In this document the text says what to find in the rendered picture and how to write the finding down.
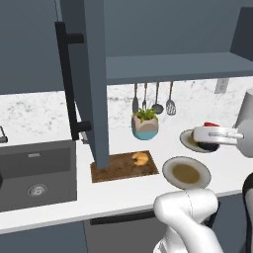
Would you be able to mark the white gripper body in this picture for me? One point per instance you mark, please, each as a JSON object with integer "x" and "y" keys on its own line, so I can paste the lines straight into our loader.
{"x": 214, "y": 135}

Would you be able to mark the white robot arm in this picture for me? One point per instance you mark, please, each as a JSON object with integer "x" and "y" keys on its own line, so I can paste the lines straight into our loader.
{"x": 184, "y": 214}

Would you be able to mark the golden croissant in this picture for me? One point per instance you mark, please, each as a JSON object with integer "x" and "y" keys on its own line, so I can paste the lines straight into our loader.
{"x": 141, "y": 158}

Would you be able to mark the grey-blue base cabinet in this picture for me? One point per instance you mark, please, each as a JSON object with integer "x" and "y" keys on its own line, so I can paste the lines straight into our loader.
{"x": 42, "y": 240}
{"x": 230, "y": 224}

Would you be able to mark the brown wooden cutting board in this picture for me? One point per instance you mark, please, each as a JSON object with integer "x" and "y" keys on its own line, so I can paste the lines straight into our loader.
{"x": 122, "y": 168}

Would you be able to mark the grey-blue cabinet door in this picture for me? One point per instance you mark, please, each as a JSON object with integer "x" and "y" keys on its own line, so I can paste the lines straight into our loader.
{"x": 94, "y": 82}
{"x": 243, "y": 33}

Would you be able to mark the red and dark cupcake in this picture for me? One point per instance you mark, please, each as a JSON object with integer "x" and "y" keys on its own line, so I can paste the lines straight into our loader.
{"x": 208, "y": 147}

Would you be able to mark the hanging grey slotted turner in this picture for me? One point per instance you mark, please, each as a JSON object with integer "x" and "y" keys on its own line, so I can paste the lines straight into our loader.
{"x": 170, "y": 107}

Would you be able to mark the hanging grey ladle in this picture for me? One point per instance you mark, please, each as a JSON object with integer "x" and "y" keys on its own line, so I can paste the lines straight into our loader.
{"x": 157, "y": 108}

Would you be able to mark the plant in beige-teal pot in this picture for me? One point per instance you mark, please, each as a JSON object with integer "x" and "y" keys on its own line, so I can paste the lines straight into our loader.
{"x": 145, "y": 128}

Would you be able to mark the hanging grey fork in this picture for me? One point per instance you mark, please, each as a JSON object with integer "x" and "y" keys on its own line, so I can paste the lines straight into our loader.
{"x": 144, "y": 99}

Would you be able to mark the hanging grey spatula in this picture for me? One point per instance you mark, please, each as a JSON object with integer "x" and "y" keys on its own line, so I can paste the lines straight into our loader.
{"x": 135, "y": 103}

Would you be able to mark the grey dishwasher front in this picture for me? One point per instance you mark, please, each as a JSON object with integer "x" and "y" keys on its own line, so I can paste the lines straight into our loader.
{"x": 122, "y": 237}

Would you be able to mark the dark grey sink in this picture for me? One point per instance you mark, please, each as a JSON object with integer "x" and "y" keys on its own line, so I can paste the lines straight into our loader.
{"x": 36, "y": 174}

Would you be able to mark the dark tap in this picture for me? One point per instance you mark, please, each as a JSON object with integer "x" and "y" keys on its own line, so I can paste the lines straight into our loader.
{"x": 2, "y": 136}

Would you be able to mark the grey wall outlet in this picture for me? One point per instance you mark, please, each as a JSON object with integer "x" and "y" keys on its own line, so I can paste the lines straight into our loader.
{"x": 222, "y": 85}

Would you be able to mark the grey-blue open wall cabinet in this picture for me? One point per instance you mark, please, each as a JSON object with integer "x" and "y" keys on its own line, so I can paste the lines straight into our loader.
{"x": 171, "y": 49}

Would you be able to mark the grey-blue closed wall cabinet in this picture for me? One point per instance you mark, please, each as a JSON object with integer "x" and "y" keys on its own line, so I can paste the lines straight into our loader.
{"x": 29, "y": 46}

